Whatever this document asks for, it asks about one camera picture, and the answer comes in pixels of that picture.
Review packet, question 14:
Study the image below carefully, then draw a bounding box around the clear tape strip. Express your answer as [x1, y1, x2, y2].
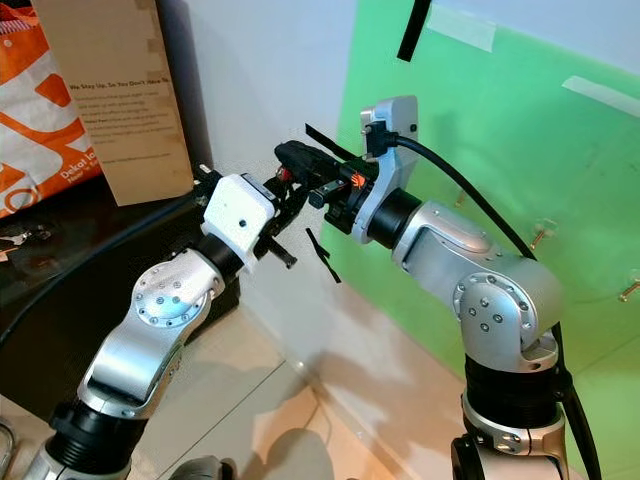
[562, 75, 640, 119]
[428, 5, 498, 51]

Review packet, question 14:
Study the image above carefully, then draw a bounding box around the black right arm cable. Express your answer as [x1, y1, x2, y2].
[390, 133, 603, 480]

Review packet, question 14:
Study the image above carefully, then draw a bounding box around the grey robot leg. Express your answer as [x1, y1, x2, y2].
[172, 455, 239, 480]

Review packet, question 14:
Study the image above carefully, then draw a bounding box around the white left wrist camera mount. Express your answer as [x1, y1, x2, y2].
[203, 173, 279, 273]

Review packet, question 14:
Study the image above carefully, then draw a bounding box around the black glass top table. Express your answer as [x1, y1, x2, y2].
[0, 170, 243, 351]

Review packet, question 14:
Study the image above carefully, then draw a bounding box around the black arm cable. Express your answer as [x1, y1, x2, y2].
[0, 172, 223, 341]
[390, 133, 603, 480]

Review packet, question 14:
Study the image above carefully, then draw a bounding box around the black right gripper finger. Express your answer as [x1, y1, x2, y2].
[295, 170, 343, 199]
[276, 140, 339, 173]

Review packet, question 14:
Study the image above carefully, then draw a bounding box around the green wall board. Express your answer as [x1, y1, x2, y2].
[318, 0, 640, 480]

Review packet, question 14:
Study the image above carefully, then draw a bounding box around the orange white shopping bag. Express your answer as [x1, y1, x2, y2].
[0, 5, 113, 216]

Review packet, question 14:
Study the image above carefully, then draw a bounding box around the large brown cardboard box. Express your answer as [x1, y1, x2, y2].
[32, 0, 196, 206]

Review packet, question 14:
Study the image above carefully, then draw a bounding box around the long black tape strip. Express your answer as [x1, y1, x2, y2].
[397, 0, 433, 63]

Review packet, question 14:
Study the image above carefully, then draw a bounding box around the silver key bunch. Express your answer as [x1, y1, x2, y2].
[8, 228, 51, 251]

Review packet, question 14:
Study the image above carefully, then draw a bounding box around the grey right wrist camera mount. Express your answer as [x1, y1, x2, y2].
[348, 95, 421, 246]

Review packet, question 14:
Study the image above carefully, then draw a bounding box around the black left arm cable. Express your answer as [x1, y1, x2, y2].
[0, 172, 223, 341]

